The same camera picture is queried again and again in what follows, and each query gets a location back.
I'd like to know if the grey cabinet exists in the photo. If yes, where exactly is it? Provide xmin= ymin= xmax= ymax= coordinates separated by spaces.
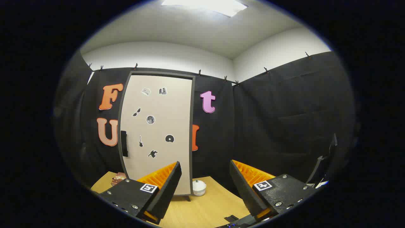
xmin=118 ymin=72 xmax=196 ymax=201

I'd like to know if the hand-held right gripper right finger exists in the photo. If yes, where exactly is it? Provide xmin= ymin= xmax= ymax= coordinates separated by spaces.
xmin=229 ymin=160 xmax=318 ymax=223

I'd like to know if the stack of books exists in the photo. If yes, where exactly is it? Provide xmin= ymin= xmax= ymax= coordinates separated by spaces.
xmin=111 ymin=172 xmax=127 ymax=187

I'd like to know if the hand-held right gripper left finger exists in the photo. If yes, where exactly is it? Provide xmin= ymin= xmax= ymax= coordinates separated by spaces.
xmin=98 ymin=161 xmax=183 ymax=225

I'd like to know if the white round pot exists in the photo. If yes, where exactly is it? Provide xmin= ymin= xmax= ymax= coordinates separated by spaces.
xmin=192 ymin=179 xmax=207 ymax=197

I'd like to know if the beige cabinet door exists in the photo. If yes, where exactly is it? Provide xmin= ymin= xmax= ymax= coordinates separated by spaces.
xmin=121 ymin=75 xmax=193 ymax=195

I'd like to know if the black backdrop cloth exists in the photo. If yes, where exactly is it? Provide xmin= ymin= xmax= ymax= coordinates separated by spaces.
xmin=55 ymin=51 xmax=356 ymax=193

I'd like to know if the black cabinet door handle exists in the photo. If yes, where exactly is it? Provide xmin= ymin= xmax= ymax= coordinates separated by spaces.
xmin=121 ymin=130 xmax=128 ymax=157

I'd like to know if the rectangular ceiling light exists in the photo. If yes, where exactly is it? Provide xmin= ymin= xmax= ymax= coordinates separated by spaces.
xmin=161 ymin=0 xmax=248 ymax=17

